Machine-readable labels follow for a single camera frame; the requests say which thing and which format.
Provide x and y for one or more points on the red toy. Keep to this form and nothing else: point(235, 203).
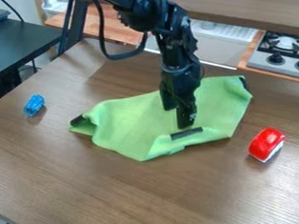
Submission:
point(266, 144)

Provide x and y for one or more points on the green cloth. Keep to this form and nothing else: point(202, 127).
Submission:
point(127, 128)

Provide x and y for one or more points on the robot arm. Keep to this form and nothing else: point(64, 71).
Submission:
point(150, 9)

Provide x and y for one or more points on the toy stove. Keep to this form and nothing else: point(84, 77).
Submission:
point(282, 54)

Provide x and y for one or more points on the toy sink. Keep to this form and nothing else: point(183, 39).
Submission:
point(224, 42)

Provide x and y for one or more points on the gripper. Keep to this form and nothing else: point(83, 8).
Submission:
point(182, 80)

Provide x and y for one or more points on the blue toy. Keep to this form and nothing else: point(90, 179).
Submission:
point(34, 105)

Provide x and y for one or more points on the black table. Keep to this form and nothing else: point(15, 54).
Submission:
point(8, 46)

